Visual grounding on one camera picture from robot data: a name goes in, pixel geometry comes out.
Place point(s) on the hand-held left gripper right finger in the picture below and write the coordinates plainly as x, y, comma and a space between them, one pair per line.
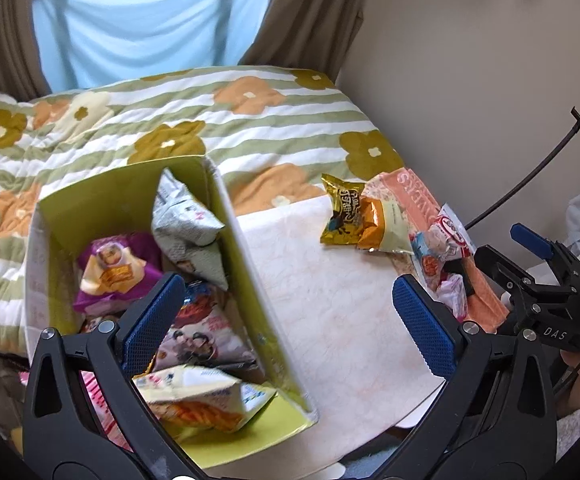
422, 327

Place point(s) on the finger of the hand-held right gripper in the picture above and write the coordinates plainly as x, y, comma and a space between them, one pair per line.
502, 267
532, 239

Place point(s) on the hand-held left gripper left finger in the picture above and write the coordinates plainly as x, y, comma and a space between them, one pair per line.
150, 320

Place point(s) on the brown red snack packet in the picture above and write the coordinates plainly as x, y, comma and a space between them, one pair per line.
97, 324

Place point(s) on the blue purple snack packet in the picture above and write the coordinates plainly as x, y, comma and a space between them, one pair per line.
205, 335

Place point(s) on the red white snack packet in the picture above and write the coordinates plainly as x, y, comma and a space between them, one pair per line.
450, 227

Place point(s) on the white yellow snack packet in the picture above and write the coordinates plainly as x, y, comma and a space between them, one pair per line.
205, 390

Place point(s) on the silver grey snack packet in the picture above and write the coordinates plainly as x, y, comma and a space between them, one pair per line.
185, 220

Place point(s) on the green cardboard box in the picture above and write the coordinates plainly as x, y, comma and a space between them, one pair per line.
120, 195

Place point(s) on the person's right hand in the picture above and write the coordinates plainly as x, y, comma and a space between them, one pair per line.
577, 385

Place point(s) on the small pink white packet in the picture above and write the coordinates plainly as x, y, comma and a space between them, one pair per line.
452, 291

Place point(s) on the small red blue packet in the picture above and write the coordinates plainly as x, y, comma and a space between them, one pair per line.
432, 265

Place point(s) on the orange white snack packet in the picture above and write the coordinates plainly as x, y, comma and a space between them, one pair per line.
377, 222

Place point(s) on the orange pink snack packet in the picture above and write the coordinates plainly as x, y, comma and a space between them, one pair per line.
410, 185

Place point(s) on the gold black snack packet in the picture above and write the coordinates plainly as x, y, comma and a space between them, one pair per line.
345, 207

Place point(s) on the floral striped quilt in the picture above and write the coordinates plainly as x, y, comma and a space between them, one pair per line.
120, 125

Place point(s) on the light blue cloth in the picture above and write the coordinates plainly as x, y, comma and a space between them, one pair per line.
145, 20

